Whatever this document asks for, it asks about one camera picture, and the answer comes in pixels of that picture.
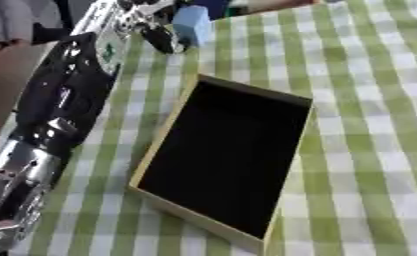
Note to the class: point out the tan cardboard box black inside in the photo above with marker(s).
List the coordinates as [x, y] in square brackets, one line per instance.
[223, 156]

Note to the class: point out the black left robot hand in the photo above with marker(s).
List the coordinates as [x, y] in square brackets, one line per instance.
[160, 39]

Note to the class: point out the person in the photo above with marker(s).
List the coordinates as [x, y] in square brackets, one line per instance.
[10, 20]

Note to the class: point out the light blue block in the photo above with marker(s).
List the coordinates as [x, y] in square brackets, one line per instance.
[191, 24]

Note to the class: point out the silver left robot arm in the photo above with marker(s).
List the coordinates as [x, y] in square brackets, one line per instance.
[65, 90]

